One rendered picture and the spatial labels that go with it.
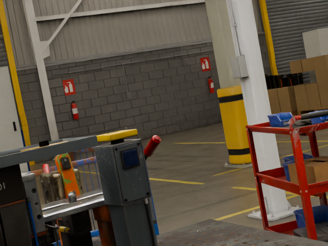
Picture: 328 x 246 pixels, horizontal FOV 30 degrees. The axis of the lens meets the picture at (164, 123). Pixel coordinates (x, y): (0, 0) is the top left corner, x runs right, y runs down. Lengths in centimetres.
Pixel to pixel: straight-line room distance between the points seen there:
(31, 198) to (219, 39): 731
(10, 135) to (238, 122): 340
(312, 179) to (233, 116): 501
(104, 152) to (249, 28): 415
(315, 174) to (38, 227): 232
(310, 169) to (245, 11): 217
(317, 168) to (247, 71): 197
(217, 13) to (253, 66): 329
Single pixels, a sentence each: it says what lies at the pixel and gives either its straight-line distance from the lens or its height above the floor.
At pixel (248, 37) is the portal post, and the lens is 519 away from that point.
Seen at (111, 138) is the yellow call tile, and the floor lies 115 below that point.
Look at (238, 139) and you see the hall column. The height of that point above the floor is 38.
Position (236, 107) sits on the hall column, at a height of 82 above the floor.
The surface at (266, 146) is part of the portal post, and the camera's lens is 521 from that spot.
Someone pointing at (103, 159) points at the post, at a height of 112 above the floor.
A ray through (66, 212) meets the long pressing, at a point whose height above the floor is 100.
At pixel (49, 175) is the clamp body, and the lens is 164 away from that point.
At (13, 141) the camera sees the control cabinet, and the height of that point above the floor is 88.
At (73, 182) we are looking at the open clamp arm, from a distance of 162.
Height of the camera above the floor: 122
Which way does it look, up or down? 3 degrees down
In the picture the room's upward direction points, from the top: 10 degrees counter-clockwise
